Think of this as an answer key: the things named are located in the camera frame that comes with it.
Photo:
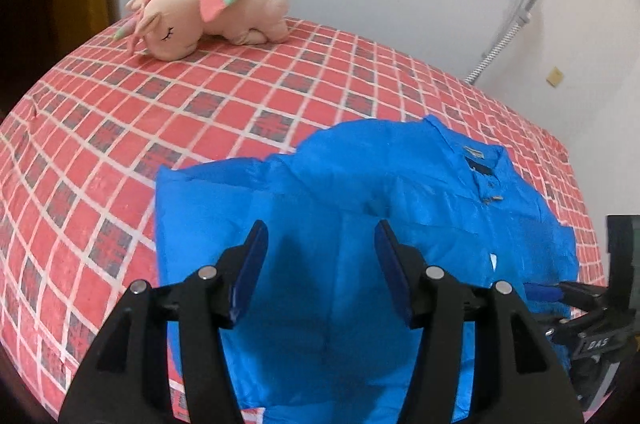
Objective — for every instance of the blue jacket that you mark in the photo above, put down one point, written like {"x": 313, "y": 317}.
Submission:
{"x": 360, "y": 184}

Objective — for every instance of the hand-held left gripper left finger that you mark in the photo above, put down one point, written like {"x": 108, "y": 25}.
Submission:
{"x": 250, "y": 261}

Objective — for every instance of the pink unicorn plush toy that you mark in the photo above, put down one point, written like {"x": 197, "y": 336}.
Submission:
{"x": 220, "y": 11}

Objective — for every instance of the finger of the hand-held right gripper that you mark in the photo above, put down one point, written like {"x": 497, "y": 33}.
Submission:
{"x": 582, "y": 334}
{"x": 545, "y": 292}

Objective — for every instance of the red plaid bed sheet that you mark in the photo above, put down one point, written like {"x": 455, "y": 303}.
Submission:
{"x": 210, "y": 103}

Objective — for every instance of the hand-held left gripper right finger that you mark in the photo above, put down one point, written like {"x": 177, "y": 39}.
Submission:
{"x": 392, "y": 261}

